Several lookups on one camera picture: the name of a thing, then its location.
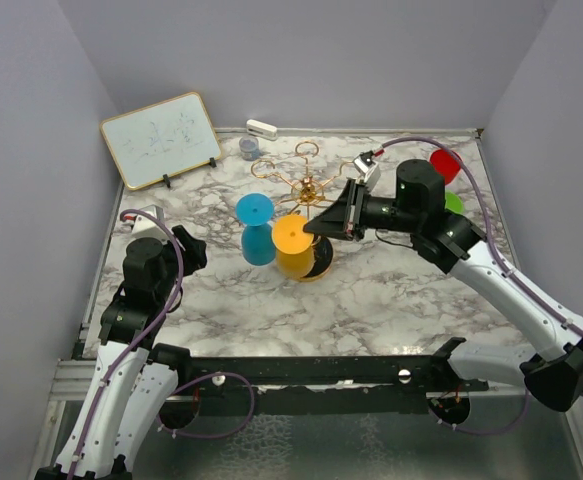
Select red wine glass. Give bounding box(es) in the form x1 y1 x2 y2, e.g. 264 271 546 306
429 149 461 185

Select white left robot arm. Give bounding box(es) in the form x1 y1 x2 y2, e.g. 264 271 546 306
36 225 207 479

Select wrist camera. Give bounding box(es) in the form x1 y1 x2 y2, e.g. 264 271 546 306
122 205 168 242
353 148 384 192

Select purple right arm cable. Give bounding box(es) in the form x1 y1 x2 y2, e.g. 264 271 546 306
375 135 583 436

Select blue wine glass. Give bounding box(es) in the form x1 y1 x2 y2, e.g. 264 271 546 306
236 193 276 266

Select gold wire glass rack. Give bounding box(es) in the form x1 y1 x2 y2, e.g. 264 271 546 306
250 141 353 282

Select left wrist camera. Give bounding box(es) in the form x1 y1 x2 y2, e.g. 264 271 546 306
122 205 168 242

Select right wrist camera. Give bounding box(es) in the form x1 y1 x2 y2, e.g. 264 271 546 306
353 148 384 192

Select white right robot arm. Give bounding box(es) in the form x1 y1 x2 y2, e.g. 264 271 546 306
303 159 583 412

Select white stapler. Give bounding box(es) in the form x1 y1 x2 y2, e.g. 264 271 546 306
246 119 278 141

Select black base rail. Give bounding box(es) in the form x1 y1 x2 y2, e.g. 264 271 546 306
143 344 492 431

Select gold-framed whiteboard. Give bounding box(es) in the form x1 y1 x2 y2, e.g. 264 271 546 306
100 92 222 191

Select green wine glass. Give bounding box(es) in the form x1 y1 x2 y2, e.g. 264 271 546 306
445 191 464 215

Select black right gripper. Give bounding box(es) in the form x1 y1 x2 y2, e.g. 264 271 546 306
304 179 420 242

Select yellow wine glass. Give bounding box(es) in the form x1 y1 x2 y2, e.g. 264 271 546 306
272 214 315 280

